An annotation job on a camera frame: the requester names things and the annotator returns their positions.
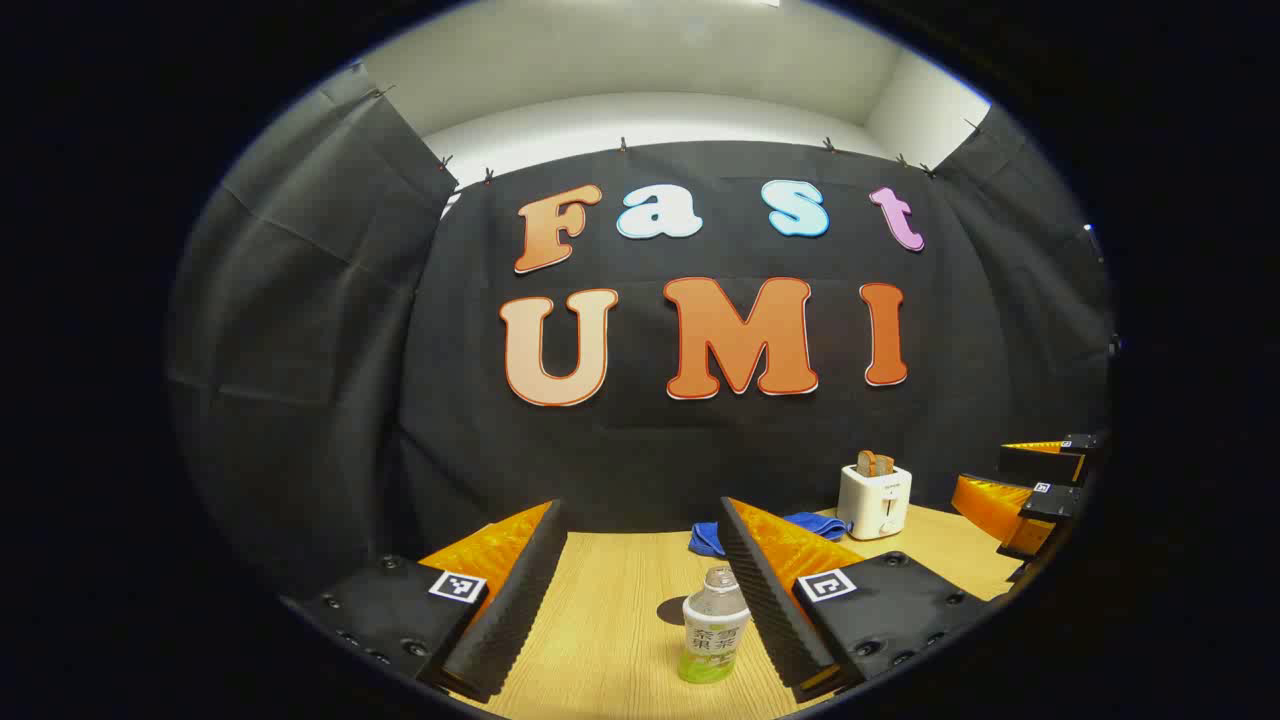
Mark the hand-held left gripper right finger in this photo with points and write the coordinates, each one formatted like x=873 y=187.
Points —
x=765 y=610

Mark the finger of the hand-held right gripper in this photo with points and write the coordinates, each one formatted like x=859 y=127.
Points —
x=1000 y=505
x=1040 y=465

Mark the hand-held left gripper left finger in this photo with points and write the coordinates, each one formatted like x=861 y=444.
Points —
x=505 y=620

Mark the clear water bottle green label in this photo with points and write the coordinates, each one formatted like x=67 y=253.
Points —
x=714 y=625

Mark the dark round coaster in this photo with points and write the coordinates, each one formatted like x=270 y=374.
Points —
x=668 y=611

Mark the blue cloth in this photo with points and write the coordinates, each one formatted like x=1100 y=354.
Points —
x=705 y=538

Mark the white toaster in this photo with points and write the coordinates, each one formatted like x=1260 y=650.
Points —
x=873 y=505

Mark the brown toast slice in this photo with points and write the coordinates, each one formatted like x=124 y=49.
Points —
x=874 y=464

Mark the black backdrop cloth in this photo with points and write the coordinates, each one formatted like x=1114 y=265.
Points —
x=640 y=450

